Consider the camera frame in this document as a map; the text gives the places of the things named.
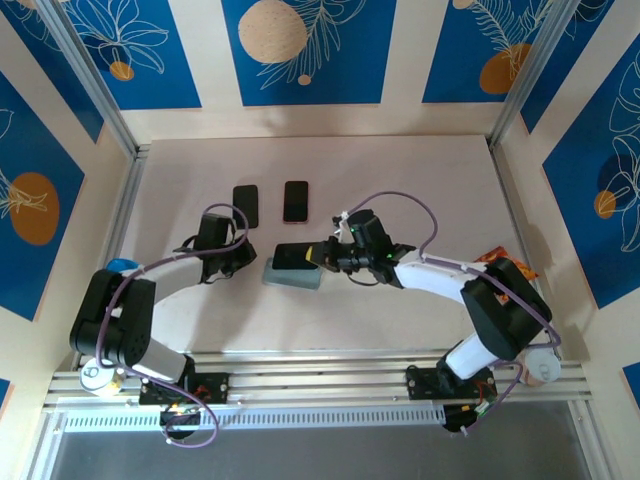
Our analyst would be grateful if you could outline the thin black camera cable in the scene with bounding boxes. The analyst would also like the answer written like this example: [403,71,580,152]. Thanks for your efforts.
[344,269,382,288]

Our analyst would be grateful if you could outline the orange snack bag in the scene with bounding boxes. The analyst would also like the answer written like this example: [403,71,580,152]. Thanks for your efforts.
[472,245,542,304]

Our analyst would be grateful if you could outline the dark smartphone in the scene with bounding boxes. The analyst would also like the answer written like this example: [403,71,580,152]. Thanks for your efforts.
[273,242,321,272]

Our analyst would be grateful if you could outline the translucent grey phone case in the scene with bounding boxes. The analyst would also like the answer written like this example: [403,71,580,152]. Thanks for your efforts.
[262,255,323,293]

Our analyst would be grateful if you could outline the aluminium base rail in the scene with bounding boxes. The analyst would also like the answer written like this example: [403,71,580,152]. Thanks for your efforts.
[44,349,594,407]

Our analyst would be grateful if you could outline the pink phone case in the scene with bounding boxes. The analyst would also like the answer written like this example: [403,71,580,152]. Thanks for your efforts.
[282,179,311,225]

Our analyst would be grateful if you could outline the white slotted cable duct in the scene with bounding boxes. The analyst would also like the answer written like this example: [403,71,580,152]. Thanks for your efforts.
[63,405,447,434]

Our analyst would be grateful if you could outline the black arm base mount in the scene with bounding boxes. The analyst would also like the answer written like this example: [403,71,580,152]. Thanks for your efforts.
[405,366,497,402]
[138,372,231,406]

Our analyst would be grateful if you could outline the small controller board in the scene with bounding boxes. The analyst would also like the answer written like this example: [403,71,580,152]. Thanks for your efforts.
[158,402,202,427]
[443,402,494,432]

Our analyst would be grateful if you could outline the black phone case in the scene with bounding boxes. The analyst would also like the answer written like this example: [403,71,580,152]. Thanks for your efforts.
[231,184,262,231]

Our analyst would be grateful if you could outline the aluminium corner post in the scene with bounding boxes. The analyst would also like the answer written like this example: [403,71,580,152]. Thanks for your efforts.
[34,0,151,157]
[487,0,574,149]

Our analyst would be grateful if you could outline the aluminium side rail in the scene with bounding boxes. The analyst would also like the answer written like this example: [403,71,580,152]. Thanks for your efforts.
[106,144,152,261]
[491,142,532,262]

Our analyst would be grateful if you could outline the silver drink can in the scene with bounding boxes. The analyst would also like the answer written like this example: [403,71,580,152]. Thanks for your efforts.
[78,363,127,399]

